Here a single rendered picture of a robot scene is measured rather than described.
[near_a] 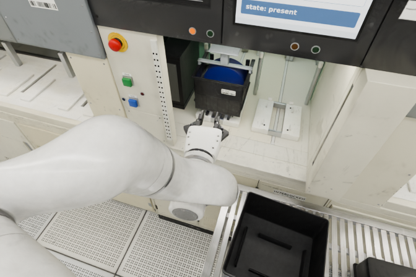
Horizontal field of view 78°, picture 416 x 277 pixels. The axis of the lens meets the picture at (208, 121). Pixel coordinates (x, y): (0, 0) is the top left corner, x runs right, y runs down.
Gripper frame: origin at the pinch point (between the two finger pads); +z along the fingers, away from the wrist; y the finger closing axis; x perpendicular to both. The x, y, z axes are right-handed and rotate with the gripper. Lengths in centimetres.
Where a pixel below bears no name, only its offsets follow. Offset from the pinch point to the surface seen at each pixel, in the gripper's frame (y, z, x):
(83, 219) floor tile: -88, 3, -119
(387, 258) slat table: 68, -16, -43
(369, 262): 56, -23, -33
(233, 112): 6.1, 27.2, -22.3
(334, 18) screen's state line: 27.3, 4.2, 32.4
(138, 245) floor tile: -45, -7, -119
